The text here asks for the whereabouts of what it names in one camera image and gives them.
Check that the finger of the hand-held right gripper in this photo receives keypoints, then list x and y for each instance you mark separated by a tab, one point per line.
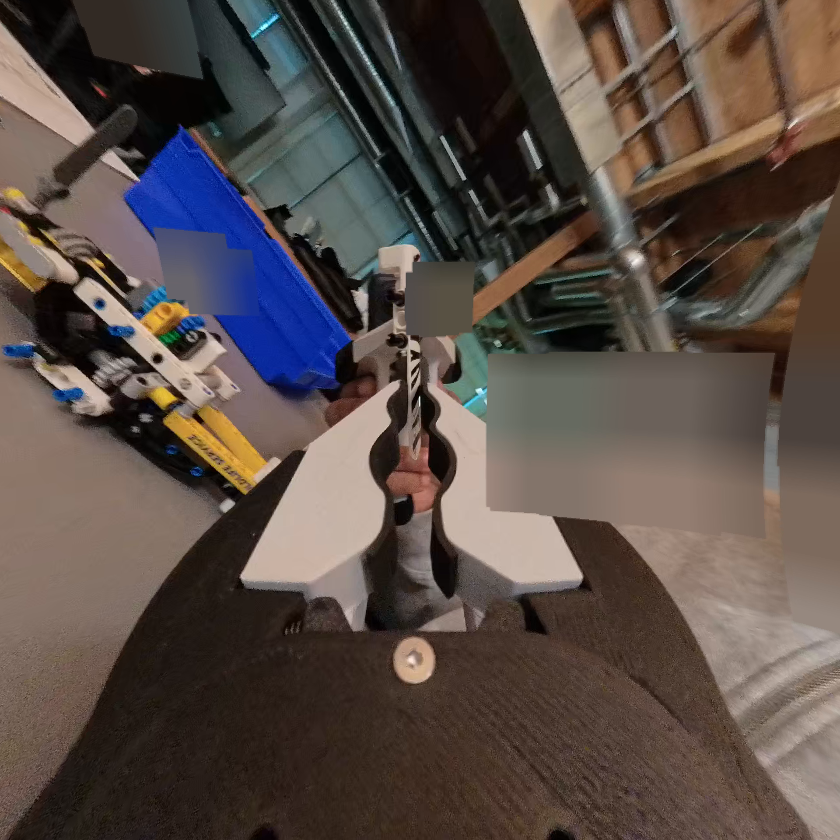
369	348
443	354

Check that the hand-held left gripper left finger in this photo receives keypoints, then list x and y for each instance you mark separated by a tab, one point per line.
321	518

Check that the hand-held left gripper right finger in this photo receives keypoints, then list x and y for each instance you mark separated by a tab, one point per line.
499	551

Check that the zebra striped lego panel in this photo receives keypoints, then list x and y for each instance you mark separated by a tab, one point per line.
413	407

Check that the lego helicopter model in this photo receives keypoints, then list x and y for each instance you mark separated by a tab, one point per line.
131	341

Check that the person's right hand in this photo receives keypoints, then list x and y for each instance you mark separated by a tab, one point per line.
413	485

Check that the blue plastic bin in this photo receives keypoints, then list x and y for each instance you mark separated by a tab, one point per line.
295	341

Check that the grey metal pole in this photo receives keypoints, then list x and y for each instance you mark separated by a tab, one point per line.
623	262

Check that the wooden ceiling beam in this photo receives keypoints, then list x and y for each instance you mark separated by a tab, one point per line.
722	154

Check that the red sprinkler valve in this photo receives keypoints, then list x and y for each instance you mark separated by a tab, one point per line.
784	151

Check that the silver ventilation duct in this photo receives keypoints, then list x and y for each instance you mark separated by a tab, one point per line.
787	262

